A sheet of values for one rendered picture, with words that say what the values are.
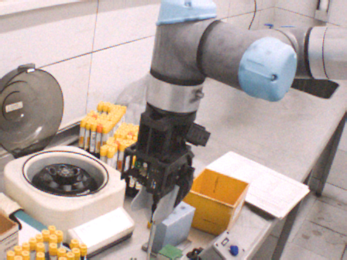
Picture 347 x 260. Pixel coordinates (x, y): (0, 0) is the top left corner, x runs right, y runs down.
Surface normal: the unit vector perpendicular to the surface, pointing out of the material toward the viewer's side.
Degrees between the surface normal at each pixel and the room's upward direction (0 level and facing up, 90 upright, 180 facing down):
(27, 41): 90
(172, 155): 0
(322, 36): 46
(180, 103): 91
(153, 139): 90
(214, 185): 90
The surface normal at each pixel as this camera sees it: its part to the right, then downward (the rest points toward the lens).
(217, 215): -0.50, 0.28
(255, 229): 0.12, -0.91
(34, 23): 0.82, 0.32
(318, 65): -0.57, 0.55
